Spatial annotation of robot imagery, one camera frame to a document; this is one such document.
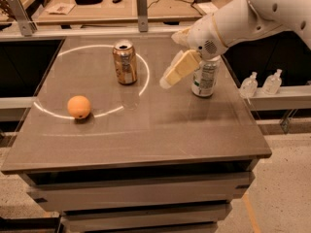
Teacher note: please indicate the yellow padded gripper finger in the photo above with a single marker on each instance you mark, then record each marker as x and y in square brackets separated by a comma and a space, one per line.
[181, 37]
[182, 65]

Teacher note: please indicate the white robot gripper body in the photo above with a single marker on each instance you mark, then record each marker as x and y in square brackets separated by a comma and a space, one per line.
[203, 38]

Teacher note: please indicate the orange soda can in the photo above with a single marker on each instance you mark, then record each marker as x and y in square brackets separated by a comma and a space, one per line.
[125, 62]

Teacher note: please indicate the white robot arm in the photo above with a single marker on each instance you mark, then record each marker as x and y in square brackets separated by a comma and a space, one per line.
[237, 21]

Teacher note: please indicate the green white soda can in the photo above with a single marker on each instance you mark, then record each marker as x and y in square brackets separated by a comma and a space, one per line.
[205, 77]

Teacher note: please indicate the white paper sheet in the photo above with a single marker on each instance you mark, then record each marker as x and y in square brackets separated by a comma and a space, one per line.
[207, 8]

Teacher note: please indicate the clear sanitizer bottle left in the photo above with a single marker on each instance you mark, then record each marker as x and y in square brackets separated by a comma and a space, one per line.
[249, 86]

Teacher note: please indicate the clear sanitizer bottle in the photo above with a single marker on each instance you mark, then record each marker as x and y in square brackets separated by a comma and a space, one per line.
[249, 86]
[272, 83]

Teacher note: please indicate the clear sanitizer bottle right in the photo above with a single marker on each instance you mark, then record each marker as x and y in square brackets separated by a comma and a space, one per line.
[272, 83]

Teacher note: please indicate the black object on desk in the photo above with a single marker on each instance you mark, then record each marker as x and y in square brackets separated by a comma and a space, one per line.
[87, 2]

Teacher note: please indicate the orange fruit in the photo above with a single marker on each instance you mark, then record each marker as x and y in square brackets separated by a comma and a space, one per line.
[78, 107]

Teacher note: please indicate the brown paper packet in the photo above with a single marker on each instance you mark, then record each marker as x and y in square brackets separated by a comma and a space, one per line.
[60, 9]

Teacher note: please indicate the wooden background desk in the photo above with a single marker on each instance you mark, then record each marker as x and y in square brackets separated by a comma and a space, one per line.
[125, 11]

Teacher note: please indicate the grey drawer cabinet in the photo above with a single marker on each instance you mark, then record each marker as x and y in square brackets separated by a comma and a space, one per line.
[146, 199]

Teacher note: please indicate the middle metal bracket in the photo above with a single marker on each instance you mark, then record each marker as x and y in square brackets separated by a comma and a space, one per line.
[142, 15]

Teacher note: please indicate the metal bracket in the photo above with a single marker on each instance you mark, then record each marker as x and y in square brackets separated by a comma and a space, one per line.
[142, 15]
[25, 24]

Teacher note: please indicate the left metal bracket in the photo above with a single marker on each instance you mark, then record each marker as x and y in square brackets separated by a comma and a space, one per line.
[25, 24]

